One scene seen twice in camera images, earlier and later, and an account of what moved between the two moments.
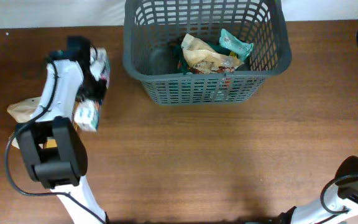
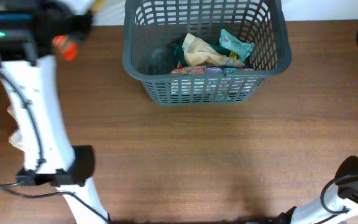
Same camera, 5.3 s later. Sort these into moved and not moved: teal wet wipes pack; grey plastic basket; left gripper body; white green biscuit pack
Moved: left gripper body; white green biscuit pack
Not moved: grey plastic basket; teal wet wipes pack
